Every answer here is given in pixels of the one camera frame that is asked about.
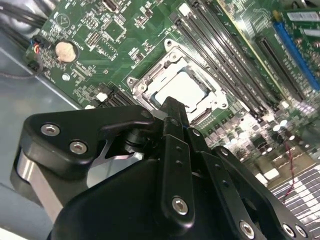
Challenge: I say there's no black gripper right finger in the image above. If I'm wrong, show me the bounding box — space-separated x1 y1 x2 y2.
184 126 313 240

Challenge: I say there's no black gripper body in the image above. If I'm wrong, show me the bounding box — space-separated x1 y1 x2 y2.
47 157 241 240

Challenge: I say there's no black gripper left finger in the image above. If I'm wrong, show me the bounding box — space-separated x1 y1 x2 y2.
9 96 197 230

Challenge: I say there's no metal socket cover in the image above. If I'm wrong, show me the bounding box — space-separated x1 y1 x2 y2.
136 49 230 121

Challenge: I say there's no silver CPU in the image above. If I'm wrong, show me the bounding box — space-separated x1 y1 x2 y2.
152 72 210 112

